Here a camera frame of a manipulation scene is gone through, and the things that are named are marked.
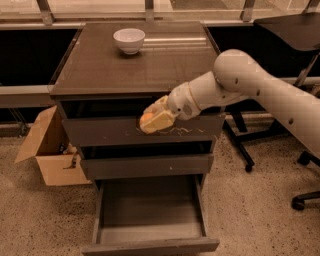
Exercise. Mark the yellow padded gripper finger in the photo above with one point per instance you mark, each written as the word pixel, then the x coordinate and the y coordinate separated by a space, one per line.
pixel 157 106
pixel 160 121

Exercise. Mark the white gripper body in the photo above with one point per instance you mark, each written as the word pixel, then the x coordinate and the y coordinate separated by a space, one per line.
pixel 180 99

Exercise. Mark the orange fruit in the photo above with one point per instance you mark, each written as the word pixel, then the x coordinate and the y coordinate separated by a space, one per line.
pixel 145 117

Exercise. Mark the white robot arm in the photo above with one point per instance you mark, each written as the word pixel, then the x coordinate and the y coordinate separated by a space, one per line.
pixel 235 77

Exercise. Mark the grey middle drawer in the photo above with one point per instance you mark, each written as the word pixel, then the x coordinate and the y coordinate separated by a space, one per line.
pixel 147 160

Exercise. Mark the grey drawer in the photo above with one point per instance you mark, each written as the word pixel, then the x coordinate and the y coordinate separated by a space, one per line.
pixel 147 160
pixel 115 121
pixel 154 216

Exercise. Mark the grey top drawer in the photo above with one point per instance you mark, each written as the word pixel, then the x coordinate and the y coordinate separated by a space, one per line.
pixel 115 121

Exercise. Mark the grey drawer cabinet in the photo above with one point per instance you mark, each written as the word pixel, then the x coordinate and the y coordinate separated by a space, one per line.
pixel 172 53

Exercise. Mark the grey bottom drawer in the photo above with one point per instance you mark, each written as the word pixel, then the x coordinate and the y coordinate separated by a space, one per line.
pixel 154 216

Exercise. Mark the white ceramic bowl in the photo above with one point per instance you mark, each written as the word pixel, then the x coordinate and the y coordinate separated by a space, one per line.
pixel 129 40

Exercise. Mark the open cardboard box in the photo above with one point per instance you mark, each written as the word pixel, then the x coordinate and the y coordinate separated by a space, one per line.
pixel 48 143

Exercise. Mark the metal window rail frame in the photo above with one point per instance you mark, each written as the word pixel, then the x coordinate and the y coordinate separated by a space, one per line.
pixel 75 13

